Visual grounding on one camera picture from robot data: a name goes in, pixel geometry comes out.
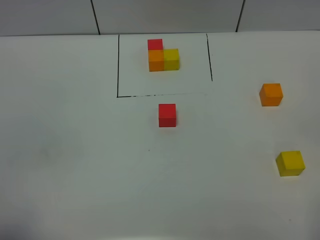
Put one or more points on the orange template block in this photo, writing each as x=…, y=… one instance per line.
x=156, y=61

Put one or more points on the yellow template block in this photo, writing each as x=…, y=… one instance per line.
x=171, y=59

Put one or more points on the red template block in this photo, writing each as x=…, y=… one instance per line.
x=155, y=44

